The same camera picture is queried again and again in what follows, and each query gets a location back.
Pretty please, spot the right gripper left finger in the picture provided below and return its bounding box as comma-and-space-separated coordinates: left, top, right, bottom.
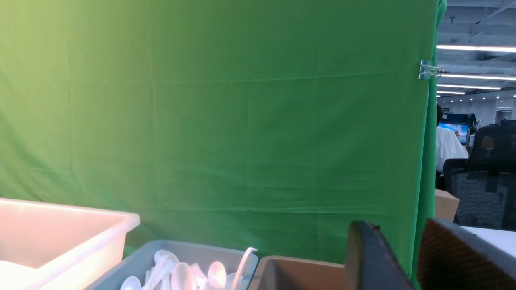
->
346, 221, 414, 290

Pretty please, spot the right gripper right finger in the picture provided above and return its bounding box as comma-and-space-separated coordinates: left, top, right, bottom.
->
418, 219, 516, 290

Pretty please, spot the cardboard box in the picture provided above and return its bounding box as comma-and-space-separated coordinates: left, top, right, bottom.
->
435, 189, 460, 222

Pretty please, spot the black mesh office chair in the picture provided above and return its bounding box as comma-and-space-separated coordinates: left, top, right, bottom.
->
443, 125, 516, 231

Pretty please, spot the brown plastic chopstick bin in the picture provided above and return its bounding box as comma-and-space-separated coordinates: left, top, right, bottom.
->
248, 256, 348, 290

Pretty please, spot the person in white shirt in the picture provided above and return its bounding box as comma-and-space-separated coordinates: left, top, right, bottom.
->
435, 104, 469, 173

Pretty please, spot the long white ladle spoon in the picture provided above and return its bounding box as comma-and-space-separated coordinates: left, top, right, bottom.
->
231, 247, 258, 290

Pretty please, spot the computer monitor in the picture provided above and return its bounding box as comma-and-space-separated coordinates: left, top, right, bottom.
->
440, 112, 477, 147

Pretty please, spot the white spoon rear pile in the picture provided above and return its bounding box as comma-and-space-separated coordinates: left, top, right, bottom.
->
207, 261, 227, 290

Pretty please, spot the green backdrop cloth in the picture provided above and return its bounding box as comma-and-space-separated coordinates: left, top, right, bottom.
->
0, 0, 447, 282

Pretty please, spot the metal binder clip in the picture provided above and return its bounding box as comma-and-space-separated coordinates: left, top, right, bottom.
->
418, 60, 444, 80

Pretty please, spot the teal plastic spoon bin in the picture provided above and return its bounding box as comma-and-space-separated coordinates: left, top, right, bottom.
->
86, 239, 244, 290

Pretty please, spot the large white plastic tub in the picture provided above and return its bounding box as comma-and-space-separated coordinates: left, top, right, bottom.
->
0, 198, 140, 290

